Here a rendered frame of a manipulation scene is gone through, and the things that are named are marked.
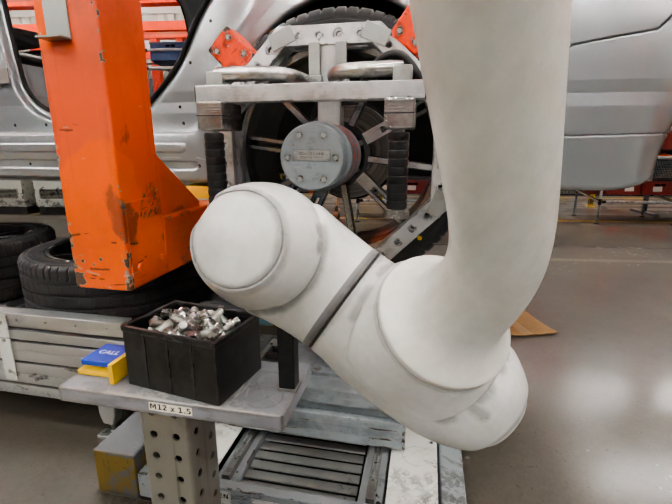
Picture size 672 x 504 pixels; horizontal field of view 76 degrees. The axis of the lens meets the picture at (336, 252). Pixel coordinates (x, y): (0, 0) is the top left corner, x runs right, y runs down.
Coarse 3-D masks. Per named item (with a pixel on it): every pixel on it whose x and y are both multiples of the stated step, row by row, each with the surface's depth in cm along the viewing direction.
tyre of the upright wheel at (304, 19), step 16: (304, 16) 98; (320, 16) 98; (336, 16) 97; (352, 16) 96; (368, 16) 95; (384, 16) 95; (272, 32) 101; (256, 48) 102; (432, 224) 103; (416, 240) 105; (432, 240) 104; (400, 256) 107; (416, 256) 107
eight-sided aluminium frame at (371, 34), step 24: (336, 24) 89; (360, 24) 89; (384, 24) 88; (264, 48) 94; (288, 48) 95; (360, 48) 95; (384, 48) 89; (240, 144) 105; (240, 168) 106; (432, 168) 92; (432, 192) 94; (432, 216) 95; (384, 240) 103; (408, 240) 97
